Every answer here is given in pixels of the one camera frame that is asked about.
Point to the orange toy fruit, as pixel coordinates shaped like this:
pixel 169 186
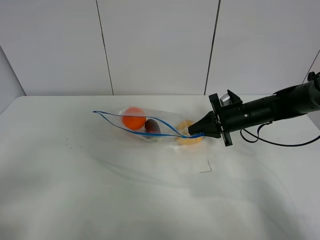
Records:
pixel 134 118

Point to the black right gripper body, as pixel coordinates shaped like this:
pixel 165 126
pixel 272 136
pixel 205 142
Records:
pixel 221 114

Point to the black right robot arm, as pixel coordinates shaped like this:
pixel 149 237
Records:
pixel 230 114

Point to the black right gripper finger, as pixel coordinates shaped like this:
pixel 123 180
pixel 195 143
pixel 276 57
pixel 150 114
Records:
pixel 207 127

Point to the purple toy eggplant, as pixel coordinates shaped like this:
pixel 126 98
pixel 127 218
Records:
pixel 152 127

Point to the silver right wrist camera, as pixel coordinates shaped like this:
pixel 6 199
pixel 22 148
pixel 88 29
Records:
pixel 225 100

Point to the clear zip bag blue zipper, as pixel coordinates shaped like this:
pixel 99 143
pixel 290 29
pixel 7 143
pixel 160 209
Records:
pixel 166 120

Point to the yellow toy pear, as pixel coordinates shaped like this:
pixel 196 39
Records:
pixel 182 128

